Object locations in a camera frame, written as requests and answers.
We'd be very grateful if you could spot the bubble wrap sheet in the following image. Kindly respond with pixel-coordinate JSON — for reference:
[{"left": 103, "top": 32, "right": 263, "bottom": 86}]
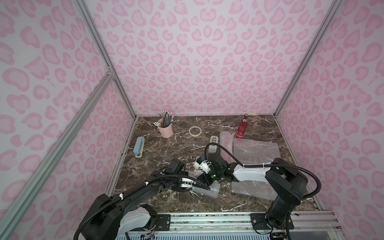
[
  {"left": 219, "top": 131, "right": 236, "bottom": 164},
  {"left": 185, "top": 169, "right": 221, "bottom": 199},
  {"left": 232, "top": 138, "right": 281, "bottom": 201}
]

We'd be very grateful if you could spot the white tape dispenser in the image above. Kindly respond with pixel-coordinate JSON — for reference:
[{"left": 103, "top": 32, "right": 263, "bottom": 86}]
[{"left": 208, "top": 135, "right": 220, "bottom": 154}]

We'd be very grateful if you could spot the red bottle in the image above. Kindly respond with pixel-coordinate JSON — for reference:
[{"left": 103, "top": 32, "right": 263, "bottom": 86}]
[{"left": 236, "top": 114, "right": 249, "bottom": 139}]

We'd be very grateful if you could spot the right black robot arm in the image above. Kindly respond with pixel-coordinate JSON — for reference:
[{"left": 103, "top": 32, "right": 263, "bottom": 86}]
[{"left": 194, "top": 143, "right": 322, "bottom": 240}]

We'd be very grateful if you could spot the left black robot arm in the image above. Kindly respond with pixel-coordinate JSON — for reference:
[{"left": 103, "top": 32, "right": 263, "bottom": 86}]
[{"left": 73, "top": 160, "right": 210, "bottom": 240}]

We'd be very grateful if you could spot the pink pencil cup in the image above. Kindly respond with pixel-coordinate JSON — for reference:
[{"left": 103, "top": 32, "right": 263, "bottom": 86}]
[{"left": 156, "top": 120, "right": 174, "bottom": 138}]

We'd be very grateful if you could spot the tape roll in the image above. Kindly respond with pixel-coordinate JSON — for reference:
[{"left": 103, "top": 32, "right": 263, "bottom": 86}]
[{"left": 189, "top": 126, "right": 202, "bottom": 138}]

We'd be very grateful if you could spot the grey stapler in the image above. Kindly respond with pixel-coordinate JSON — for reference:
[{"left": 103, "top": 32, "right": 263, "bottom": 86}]
[{"left": 133, "top": 136, "right": 145, "bottom": 158}]

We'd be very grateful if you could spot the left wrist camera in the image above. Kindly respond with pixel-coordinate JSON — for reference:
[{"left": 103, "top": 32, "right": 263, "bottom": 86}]
[{"left": 179, "top": 178, "right": 195, "bottom": 190}]

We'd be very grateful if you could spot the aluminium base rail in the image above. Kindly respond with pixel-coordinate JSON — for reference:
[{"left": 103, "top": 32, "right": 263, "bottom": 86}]
[{"left": 79, "top": 211, "right": 346, "bottom": 240}]

